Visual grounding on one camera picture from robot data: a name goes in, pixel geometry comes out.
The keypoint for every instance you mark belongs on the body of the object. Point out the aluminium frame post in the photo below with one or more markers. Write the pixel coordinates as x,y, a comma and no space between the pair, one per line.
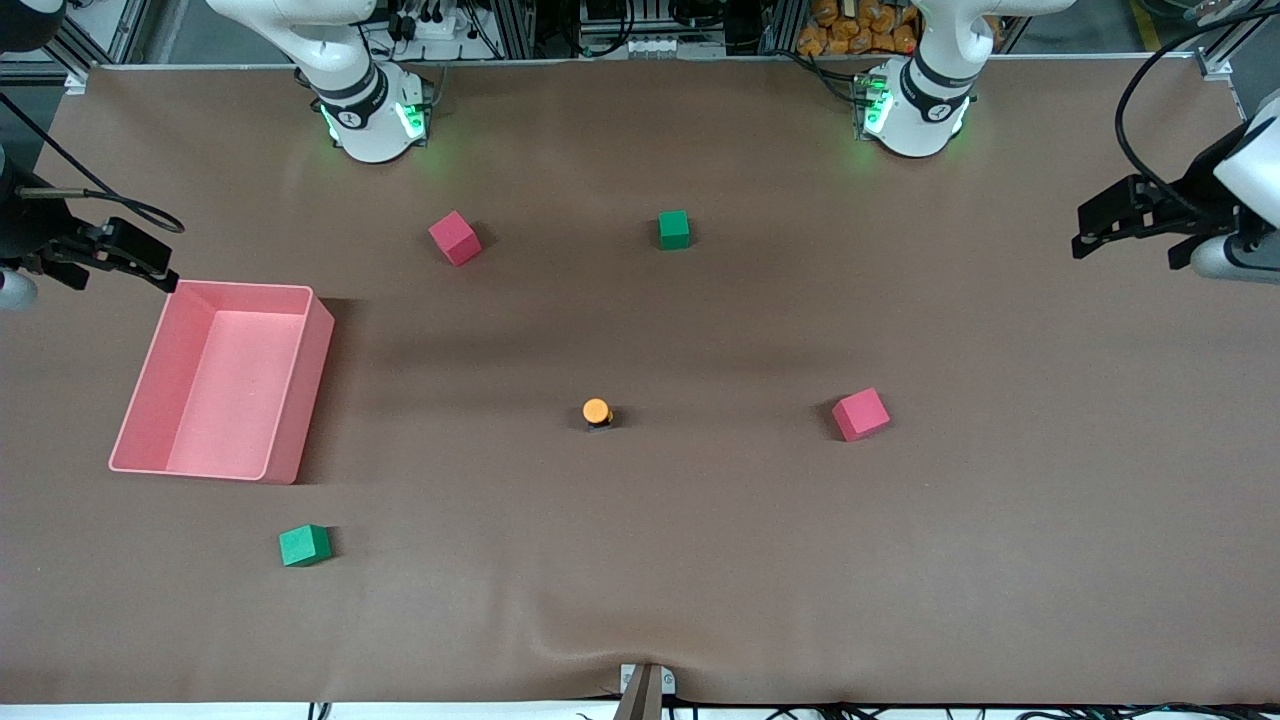
515,28
785,25

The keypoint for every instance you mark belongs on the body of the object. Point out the power strip with black plugs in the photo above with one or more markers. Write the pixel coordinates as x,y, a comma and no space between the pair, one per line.
430,28

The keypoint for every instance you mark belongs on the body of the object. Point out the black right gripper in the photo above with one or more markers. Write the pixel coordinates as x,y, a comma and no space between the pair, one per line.
24,226

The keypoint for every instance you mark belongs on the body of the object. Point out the pink foam cube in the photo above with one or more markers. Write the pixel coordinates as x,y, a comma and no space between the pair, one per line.
455,238
860,415

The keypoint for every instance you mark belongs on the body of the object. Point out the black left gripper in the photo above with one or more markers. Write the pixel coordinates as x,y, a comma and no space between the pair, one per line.
1192,192

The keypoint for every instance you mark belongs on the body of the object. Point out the brown camera mount pole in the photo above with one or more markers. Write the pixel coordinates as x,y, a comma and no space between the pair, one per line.
640,700

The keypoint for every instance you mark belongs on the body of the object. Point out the orange push button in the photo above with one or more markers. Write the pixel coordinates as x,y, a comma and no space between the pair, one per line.
597,410

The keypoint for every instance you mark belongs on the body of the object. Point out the grey metal bracket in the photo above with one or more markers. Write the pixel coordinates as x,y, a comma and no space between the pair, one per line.
668,682

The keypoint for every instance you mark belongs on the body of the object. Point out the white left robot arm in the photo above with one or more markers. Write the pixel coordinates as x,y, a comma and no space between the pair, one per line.
925,100

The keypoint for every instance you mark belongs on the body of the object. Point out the white power strip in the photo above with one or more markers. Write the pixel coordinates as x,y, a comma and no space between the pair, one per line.
670,46

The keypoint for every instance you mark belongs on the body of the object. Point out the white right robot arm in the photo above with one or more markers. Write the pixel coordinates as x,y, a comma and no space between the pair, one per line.
365,110

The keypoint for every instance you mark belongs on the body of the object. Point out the pink plastic bin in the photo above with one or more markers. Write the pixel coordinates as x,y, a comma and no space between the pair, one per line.
235,400

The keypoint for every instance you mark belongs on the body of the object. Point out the orange snack bags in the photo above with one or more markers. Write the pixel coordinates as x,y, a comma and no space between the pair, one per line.
850,30

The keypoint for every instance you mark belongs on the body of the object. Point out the aluminium frame corner beam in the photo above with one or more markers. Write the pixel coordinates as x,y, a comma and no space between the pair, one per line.
110,35
1225,60

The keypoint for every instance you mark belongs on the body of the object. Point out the green foam cube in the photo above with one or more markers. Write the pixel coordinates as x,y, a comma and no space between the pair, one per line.
304,546
674,230

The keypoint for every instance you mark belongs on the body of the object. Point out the brown table cover mat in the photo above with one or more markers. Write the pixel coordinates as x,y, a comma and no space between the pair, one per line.
640,550

